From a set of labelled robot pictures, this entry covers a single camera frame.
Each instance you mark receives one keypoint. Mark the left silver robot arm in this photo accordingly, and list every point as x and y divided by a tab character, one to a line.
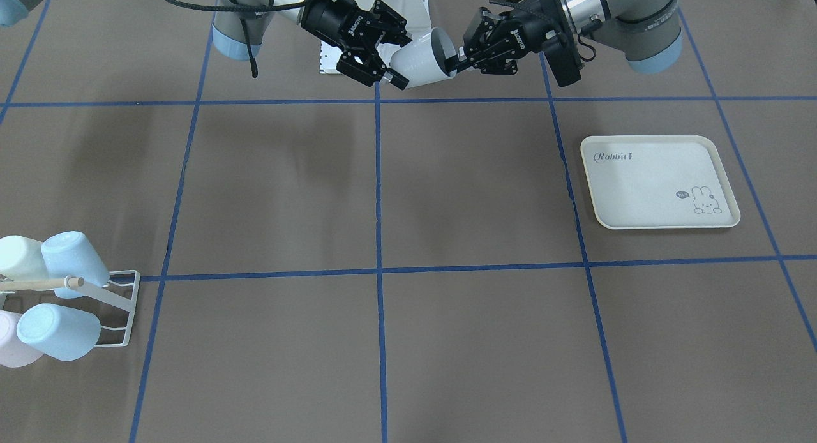
647	32

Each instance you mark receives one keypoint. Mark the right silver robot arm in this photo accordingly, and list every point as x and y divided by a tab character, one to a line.
239	28

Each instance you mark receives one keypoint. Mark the cream plastic tray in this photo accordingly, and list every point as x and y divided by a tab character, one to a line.
656	182

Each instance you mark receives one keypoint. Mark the cream plastic cup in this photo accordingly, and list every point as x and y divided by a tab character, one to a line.
21	259

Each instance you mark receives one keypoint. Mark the pink plastic cup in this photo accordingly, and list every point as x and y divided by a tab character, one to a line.
14	352

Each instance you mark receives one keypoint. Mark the grey plastic cup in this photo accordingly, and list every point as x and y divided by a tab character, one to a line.
423	60

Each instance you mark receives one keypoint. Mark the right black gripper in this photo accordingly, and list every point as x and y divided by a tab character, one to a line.
329	16

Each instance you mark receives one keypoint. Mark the light blue plastic cup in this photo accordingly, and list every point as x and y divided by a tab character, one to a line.
61	332

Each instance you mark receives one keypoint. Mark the white wire cup rack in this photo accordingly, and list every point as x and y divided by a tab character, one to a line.
115	303

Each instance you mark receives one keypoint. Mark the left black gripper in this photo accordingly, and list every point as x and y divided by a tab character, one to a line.
527	28

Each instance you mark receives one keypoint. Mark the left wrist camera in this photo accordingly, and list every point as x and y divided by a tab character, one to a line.
561	53

